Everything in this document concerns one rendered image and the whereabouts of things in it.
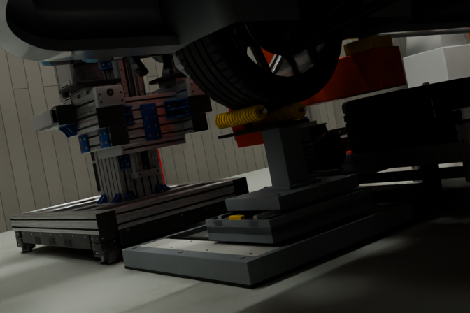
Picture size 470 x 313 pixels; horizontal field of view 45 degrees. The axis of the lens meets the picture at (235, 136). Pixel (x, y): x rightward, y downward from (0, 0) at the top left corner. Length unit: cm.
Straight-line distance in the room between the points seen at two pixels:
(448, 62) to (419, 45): 52
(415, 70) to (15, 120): 573
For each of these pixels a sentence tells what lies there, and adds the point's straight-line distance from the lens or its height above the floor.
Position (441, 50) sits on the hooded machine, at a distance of 855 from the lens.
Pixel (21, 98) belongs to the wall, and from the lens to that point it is 556.
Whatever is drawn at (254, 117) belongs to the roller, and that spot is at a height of 49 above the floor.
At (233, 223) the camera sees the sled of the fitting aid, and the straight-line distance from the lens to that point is 193.
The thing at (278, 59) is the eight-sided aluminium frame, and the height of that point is 72.
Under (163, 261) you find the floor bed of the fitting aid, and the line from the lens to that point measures 209.
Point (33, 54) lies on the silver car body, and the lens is 155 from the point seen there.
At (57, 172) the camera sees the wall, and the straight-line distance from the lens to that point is 558.
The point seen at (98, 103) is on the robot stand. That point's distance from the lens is 256.
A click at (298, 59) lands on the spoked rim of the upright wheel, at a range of 222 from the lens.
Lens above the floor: 44
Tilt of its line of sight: level
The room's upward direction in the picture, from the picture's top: 11 degrees counter-clockwise
